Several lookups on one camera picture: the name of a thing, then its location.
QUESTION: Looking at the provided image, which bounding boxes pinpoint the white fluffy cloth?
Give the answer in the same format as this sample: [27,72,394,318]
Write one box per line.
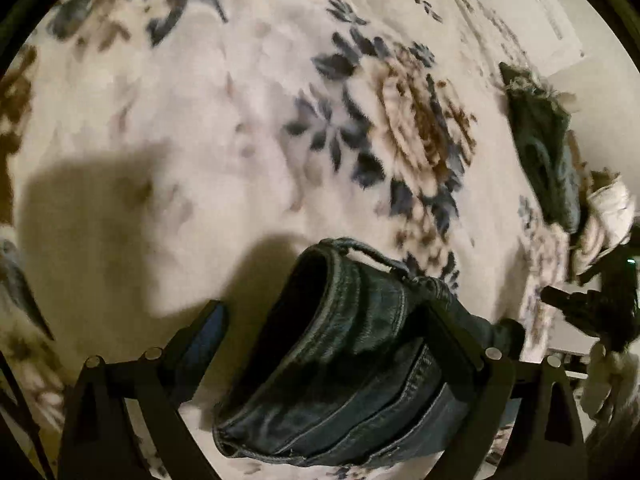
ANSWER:
[581,342,640,426]

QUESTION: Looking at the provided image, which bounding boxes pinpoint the white floral blanket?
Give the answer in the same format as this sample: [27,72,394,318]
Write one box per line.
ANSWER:
[0,0,636,480]

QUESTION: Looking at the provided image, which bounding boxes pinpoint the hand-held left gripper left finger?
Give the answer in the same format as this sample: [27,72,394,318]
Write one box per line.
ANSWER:
[57,301,229,480]

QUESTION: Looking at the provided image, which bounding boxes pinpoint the black metal frame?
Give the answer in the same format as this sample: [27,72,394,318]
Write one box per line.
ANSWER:
[0,350,55,480]

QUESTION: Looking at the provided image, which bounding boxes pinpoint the dark jeans with frayed hem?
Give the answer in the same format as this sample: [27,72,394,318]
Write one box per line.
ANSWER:
[499,61,585,235]

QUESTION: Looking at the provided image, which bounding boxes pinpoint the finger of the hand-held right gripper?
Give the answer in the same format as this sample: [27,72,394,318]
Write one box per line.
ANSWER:
[541,284,603,333]

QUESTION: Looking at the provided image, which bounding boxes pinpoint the dark blue jeans pants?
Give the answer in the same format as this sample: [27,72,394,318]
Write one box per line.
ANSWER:
[211,237,527,467]

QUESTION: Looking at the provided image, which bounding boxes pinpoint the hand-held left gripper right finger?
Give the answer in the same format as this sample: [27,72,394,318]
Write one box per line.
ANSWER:
[421,302,589,480]

